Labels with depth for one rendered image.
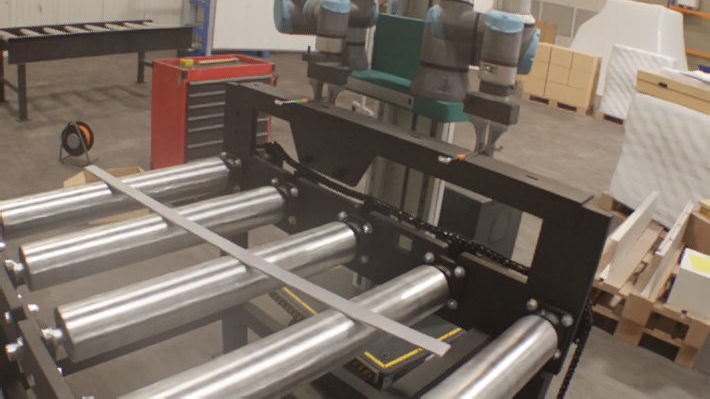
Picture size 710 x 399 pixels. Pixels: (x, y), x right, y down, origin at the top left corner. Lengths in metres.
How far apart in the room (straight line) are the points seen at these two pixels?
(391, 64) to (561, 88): 7.74
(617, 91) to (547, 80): 1.28
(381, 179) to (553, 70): 7.68
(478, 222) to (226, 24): 4.37
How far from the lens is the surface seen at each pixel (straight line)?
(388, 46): 1.94
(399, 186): 2.07
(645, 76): 4.67
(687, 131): 4.37
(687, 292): 2.88
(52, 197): 1.62
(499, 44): 1.26
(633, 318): 2.94
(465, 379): 0.97
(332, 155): 1.53
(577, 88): 9.47
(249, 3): 5.93
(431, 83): 1.59
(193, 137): 3.52
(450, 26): 1.39
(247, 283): 1.23
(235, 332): 2.23
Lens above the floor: 1.52
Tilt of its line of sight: 19 degrees down
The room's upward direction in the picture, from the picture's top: 7 degrees clockwise
